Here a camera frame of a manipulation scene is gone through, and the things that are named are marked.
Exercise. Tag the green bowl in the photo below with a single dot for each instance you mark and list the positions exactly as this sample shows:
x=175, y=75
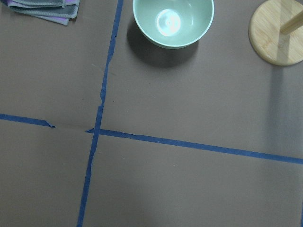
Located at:
x=173, y=24

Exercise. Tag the grey folded cloth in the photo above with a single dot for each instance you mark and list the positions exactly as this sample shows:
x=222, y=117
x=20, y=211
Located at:
x=58, y=11

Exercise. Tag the wooden mug tree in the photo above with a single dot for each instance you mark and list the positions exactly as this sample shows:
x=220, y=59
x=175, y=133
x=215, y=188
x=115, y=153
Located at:
x=276, y=32

